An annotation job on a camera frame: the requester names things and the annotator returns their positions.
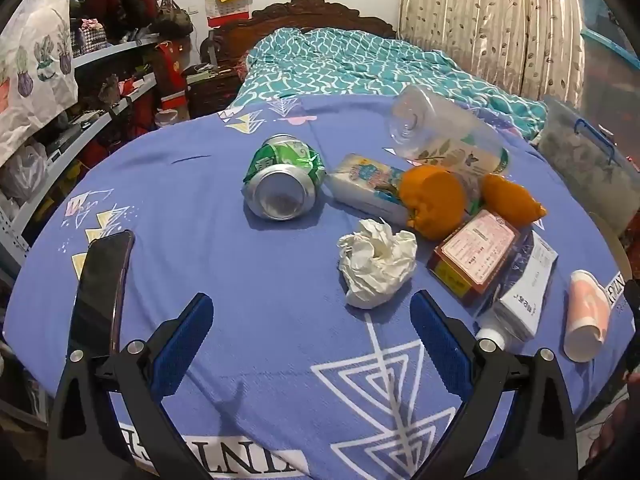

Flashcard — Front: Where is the white squeeze tube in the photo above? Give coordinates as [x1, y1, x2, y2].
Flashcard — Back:
[474, 230, 559, 353]

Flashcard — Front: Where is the dark wooden nightstand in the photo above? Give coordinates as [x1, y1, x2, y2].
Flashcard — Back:
[185, 65, 246, 118]

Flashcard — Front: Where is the crushed green drink can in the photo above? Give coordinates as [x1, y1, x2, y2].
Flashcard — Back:
[242, 134, 327, 221]

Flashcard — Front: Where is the teal patterned quilt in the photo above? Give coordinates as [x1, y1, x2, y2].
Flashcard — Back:
[230, 26, 548, 141]

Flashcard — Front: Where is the clear storage box blue latch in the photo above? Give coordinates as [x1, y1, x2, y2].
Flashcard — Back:
[537, 95, 640, 236]

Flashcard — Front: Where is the white cloth with plant print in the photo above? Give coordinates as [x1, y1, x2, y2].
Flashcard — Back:
[0, 0, 81, 161]

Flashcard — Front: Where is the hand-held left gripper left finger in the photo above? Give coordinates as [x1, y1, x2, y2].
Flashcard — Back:
[46, 292, 226, 480]

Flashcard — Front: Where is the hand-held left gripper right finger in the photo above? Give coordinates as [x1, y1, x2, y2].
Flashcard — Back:
[409, 290, 581, 480]

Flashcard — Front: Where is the white tissue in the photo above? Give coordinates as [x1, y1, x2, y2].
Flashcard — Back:
[337, 217, 418, 309]

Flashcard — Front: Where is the black smartphone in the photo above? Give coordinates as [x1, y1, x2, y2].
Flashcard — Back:
[67, 230, 136, 361]

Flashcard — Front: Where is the grey metal shelf rack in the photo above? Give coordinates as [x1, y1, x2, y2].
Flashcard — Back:
[0, 35, 166, 266]

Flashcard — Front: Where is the red gift bag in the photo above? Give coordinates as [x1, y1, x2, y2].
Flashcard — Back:
[152, 40, 193, 111]

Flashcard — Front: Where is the white plastic bag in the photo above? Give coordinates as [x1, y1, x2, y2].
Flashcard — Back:
[0, 142, 51, 201]

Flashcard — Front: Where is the carved wooden headboard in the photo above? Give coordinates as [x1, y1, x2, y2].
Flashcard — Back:
[200, 0, 398, 66]

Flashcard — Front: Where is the clear storage box teal lid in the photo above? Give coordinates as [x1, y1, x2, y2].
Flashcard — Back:
[580, 0, 640, 111]

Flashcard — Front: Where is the brown handbag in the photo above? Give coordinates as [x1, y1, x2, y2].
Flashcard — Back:
[150, 0, 195, 38]

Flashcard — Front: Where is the pink paper cup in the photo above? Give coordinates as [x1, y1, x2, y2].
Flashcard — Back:
[563, 270, 612, 363]

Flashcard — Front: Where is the round orange peel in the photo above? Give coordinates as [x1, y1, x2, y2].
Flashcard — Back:
[398, 166, 468, 241]

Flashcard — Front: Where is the brown snack packet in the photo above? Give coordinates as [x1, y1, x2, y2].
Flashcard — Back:
[427, 209, 523, 308]

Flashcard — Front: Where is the white sponge packet blue print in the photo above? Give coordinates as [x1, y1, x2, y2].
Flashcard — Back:
[325, 153, 416, 226]

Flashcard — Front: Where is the pointed orange peel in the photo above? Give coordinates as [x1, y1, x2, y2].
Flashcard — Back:
[481, 173, 547, 226]

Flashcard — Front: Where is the clear plastic bottle white label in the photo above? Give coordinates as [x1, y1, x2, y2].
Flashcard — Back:
[390, 85, 512, 196]

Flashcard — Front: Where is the beige leaf-print curtain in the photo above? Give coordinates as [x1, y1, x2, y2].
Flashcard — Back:
[397, 0, 586, 106]

